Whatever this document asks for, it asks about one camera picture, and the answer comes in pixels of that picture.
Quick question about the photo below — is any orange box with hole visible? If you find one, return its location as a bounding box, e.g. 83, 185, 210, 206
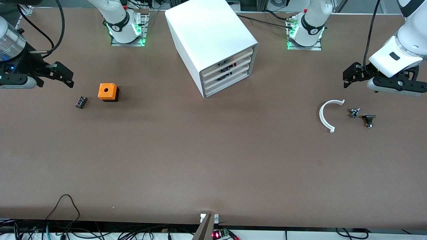
98, 83, 120, 102

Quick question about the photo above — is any white curved plastic arc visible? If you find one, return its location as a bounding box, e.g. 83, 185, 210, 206
319, 99, 345, 133

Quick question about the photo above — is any green circuit board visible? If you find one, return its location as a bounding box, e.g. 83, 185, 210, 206
212, 228, 241, 240

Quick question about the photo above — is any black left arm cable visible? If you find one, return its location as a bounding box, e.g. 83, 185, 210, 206
364, 0, 381, 76

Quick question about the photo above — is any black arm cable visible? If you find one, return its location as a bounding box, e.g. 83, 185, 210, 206
15, 0, 65, 59
364, 0, 381, 76

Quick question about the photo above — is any small black switch part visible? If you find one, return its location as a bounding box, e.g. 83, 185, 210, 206
362, 114, 377, 129

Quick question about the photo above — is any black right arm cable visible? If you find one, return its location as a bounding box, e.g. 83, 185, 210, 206
15, 0, 65, 59

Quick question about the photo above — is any thin black table cable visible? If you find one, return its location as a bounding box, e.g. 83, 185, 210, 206
236, 10, 297, 29

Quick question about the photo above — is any looped black cable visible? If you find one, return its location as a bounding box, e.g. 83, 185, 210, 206
45, 194, 80, 222

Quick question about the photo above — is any black and red switch part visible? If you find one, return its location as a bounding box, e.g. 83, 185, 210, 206
219, 62, 237, 74

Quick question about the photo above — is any short black cable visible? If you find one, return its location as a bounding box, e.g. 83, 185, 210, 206
335, 228, 367, 240

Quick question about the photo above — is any black cable tangle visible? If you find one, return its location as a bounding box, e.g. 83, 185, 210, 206
0, 218, 200, 240

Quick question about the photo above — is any brown camera post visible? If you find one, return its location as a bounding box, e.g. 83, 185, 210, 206
192, 213, 215, 240

